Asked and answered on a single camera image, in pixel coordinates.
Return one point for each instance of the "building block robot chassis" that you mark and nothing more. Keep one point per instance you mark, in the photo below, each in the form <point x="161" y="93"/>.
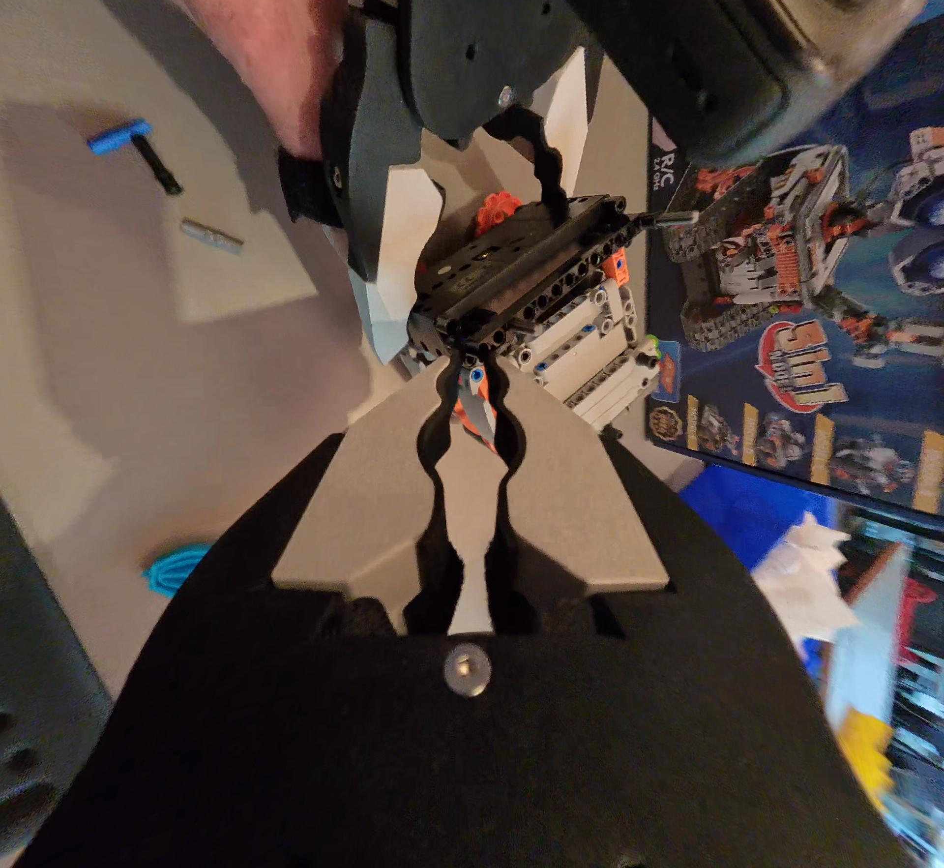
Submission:
<point x="582" y="337"/>

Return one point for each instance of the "yellow storage bin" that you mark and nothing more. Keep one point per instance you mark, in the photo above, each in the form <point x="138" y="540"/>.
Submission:
<point x="866" y="750"/>

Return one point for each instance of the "light blue plastic tool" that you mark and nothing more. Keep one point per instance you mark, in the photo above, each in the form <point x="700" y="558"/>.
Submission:
<point x="173" y="569"/>

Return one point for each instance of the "white paper sheets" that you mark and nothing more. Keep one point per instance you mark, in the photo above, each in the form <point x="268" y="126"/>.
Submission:
<point x="800" y="573"/>

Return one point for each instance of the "blue robot kit box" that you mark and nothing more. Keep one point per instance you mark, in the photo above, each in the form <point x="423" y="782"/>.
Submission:
<point x="737" y="381"/>

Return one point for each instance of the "long black holed beam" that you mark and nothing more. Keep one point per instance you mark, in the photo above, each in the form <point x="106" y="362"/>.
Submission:
<point x="549" y="287"/>

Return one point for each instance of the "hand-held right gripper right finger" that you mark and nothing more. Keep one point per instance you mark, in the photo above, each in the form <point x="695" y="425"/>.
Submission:
<point x="582" y="506"/>

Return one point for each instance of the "dark perforated mat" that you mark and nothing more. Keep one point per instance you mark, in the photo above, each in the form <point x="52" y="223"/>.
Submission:
<point x="44" y="661"/>

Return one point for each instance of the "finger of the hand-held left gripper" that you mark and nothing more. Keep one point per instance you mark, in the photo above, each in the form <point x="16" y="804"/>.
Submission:
<point x="398" y="241"/>
<point x="568" y="115"/>

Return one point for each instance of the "grey axle pin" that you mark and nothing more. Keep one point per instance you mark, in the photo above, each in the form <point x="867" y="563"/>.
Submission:
<point x="212" y="236"/>

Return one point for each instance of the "person's left hand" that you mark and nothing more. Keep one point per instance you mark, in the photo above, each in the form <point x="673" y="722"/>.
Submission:
<point x="310" y="189"/>

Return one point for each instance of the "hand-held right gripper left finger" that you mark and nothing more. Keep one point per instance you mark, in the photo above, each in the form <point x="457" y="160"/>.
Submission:
<point x="361" y="506"/>

